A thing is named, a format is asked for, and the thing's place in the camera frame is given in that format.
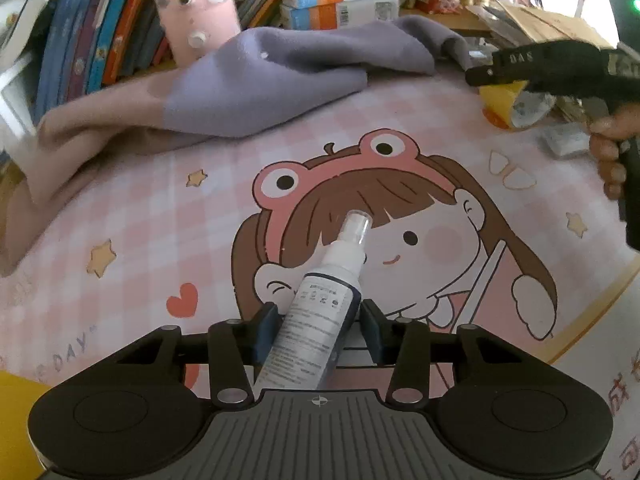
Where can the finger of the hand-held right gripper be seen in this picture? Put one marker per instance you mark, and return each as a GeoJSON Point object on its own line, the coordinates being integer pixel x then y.
{"type": "Point", "coordinates": [550, 67]}

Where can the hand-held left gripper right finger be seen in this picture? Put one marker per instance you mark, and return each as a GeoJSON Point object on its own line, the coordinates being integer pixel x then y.
{"type": "Point", "coordinates": [372, 332]}

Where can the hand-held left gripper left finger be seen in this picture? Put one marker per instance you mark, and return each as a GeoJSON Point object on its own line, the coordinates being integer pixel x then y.
{"type": "Point", "coordinates": [267, 332]}

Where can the white spray bottle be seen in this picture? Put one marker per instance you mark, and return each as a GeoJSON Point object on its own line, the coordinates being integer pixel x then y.
{"type": "Point", "coordinates": [320, 310]}

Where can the yellow tape roll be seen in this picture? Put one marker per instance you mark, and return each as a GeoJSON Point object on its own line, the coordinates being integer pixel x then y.
{"type": "Point", "coordinates": [500, 105]}

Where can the person's right hand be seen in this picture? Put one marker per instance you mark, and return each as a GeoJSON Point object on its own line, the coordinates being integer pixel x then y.
{"type": "Point", "coordinates": [607, 150]}

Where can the pile of paper envelopes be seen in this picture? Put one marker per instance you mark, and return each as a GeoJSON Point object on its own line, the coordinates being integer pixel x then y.
{"type": "Point", "coordinates": [540, 22]}

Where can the small white packet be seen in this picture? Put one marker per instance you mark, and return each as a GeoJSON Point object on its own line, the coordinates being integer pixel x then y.
{"type": "Point", "coordinates": [565, 139]}

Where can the pink checkered desk mat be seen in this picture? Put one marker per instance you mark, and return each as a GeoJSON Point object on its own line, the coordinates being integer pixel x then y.
{"type": "Point", "coordinates": [150, 240]}

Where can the pink and purple blanket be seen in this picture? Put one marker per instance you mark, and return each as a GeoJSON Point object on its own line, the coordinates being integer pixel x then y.
{"type": "Point", "coordinates": [250, 90]}

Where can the pink cartoon humidifier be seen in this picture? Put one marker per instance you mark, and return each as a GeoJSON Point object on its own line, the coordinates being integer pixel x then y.
{"type": "Point", "coordinates": [195, 10]}

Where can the row of colourful books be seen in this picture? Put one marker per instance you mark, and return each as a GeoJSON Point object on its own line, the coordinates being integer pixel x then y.
{"type": "Point", "coordinates": [100, 35]}

